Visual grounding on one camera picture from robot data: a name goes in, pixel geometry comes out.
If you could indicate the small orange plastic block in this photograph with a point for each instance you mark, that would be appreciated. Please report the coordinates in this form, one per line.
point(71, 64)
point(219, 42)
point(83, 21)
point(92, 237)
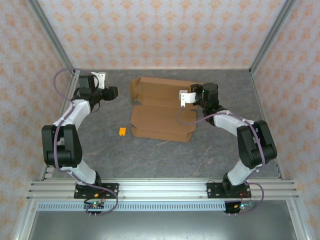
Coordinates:
point(122, 131)

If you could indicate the brown cardboard box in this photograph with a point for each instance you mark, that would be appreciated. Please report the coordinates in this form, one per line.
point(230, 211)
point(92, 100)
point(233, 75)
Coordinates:
point(160, 117)

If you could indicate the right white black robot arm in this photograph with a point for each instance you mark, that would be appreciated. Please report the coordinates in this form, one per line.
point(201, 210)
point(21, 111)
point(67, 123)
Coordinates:
point(230, 122)

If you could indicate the aluminium cross beam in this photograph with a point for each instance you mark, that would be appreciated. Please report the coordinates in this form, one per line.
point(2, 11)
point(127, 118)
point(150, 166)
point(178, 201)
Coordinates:
point(162, 188)

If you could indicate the grey steel plate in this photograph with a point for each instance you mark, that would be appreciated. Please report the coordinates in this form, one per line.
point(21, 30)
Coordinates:
point(162, 225)

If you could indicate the aluminium side rail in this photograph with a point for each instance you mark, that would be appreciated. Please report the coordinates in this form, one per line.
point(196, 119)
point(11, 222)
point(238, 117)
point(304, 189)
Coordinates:
point(259, 100)
point(73, 82)

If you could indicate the aluminium upright post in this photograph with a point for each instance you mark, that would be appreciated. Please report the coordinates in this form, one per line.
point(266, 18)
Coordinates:
point(273, 32)
point(51, 32)

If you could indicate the aluminium frame leg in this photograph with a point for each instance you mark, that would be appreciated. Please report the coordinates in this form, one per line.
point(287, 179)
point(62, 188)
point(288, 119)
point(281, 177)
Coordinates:
point(298, 222)
point(25, 222)

